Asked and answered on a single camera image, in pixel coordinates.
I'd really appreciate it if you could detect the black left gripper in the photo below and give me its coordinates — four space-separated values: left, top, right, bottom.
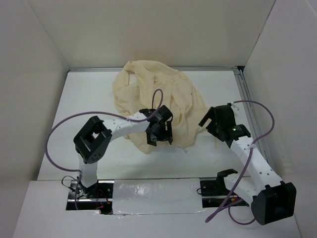
146 120 172 147

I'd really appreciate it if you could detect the cream yellow jacket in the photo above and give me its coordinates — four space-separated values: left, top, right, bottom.
112 60 222 149

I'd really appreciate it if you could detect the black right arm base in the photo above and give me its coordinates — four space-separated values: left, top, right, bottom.
196 169 235 208

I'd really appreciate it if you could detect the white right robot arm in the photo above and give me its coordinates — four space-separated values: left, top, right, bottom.
199 103 297 225

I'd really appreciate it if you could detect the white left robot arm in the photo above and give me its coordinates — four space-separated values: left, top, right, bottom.
73 105 173 198

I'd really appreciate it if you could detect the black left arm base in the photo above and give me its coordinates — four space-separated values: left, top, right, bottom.
61 176 114 215

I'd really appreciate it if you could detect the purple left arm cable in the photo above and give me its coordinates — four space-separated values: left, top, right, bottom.
46 89 164 210

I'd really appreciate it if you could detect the aluminium frame rail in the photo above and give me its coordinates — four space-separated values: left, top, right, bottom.
233 66 270 162

